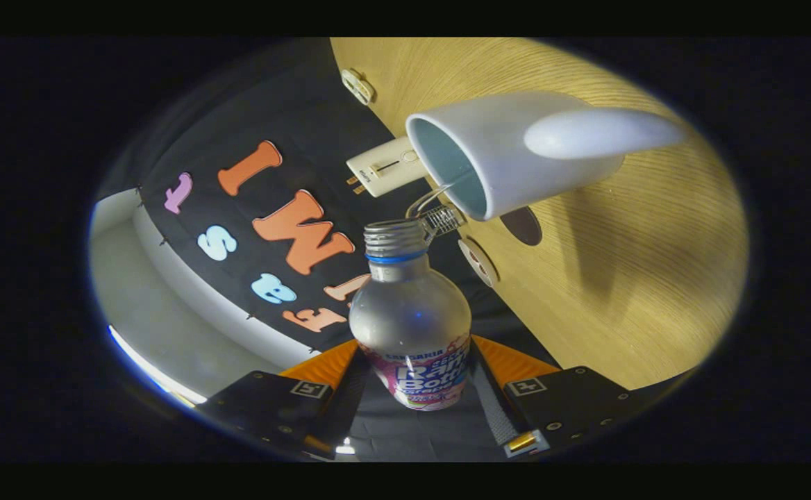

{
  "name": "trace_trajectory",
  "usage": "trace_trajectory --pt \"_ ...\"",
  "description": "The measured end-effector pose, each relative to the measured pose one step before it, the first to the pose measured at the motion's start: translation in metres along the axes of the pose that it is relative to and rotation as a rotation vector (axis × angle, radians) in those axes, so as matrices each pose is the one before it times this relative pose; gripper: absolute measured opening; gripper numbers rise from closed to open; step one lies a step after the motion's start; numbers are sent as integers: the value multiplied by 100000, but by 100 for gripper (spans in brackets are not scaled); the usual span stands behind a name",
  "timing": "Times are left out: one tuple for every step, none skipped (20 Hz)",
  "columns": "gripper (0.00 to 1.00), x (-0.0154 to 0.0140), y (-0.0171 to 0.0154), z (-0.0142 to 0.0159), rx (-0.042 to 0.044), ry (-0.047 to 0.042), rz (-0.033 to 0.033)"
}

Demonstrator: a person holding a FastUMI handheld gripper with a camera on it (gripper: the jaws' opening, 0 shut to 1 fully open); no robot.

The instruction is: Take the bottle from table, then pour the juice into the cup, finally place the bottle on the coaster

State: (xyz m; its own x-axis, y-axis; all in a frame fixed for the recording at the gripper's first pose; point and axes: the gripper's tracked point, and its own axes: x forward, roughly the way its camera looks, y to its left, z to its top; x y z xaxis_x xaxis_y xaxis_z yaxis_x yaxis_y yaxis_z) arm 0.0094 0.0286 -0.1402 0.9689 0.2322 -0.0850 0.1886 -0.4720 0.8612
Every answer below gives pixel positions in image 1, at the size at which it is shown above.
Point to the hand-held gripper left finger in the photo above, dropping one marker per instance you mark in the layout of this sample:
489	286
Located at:
346	410

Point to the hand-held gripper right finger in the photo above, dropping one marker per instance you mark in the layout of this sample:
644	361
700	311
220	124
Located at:
496	410

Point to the silver juice bottle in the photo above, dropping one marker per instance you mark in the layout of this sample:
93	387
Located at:
409	312

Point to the dark brown round coaster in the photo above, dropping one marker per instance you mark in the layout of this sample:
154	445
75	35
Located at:
523	226

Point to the white cup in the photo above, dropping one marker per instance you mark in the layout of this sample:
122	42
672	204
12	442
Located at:
516	153

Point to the wooden table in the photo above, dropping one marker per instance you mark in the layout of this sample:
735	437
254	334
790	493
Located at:
586	292

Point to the white plate with food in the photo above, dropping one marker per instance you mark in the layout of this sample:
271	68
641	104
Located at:
478	260

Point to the white toaster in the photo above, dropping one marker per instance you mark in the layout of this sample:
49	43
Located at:
385	168

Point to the black backdrop cloth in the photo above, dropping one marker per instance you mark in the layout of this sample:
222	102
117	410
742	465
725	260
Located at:
294	139

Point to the white divided snack tray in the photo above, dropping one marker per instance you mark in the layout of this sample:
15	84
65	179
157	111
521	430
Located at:
358	85

